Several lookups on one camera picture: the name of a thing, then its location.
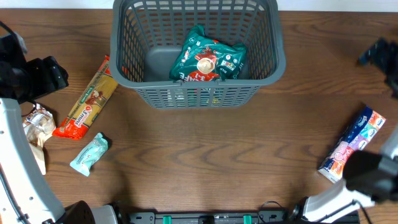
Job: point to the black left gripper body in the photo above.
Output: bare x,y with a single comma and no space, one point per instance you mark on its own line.
40,78

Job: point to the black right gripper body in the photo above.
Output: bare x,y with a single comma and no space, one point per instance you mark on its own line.
379,54

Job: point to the grey plastic basket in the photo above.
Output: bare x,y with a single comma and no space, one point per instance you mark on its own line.
148,36

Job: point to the green coffee bag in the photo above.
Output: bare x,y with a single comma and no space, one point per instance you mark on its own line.
204,59

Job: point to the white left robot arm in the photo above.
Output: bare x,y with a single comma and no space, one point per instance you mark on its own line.
25,195

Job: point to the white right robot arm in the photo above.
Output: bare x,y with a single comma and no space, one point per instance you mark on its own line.
360,178

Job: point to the colourful tissue pack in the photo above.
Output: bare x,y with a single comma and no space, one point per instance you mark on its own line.
355,138

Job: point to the beige brown snack bag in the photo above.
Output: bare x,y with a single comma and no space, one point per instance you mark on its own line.
38,127

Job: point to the orange spaghetti packet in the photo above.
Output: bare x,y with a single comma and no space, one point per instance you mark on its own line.
89,105

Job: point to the teal wipes packet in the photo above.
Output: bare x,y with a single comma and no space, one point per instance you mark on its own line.
90,154

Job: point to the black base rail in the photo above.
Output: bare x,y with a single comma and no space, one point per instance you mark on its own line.
272,215

